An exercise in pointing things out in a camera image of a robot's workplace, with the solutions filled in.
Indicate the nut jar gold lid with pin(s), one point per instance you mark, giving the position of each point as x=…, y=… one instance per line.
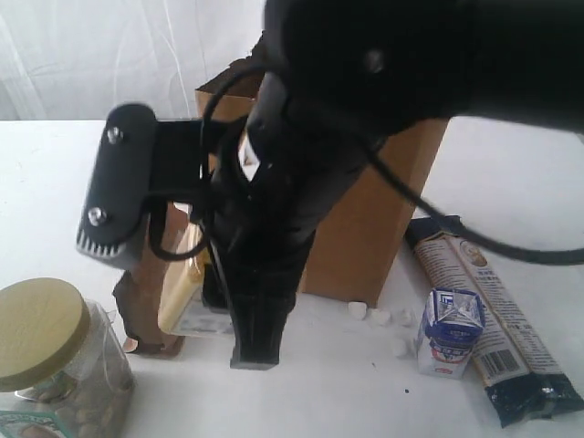
x=63, y=370

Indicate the yellow millet bottle white cap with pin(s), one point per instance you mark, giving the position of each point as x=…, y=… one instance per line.
x=182, y=311

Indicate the brown paper bag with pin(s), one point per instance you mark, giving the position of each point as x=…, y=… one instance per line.
x=361, y=222

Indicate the brown coffee pouch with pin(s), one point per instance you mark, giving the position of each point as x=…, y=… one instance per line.
x=138, y=298

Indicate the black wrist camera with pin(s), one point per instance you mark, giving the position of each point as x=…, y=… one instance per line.
x=142, y=165

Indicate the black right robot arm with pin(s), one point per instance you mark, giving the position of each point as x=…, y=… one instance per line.
x=340, y=78

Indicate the white curtain backdrop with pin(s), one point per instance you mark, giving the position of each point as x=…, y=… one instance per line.
x=77, y=60

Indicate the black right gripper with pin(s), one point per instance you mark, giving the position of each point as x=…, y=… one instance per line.
x=259, y=234

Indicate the milk carton blue white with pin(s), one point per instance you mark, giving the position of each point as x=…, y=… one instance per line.
x=452, y=322

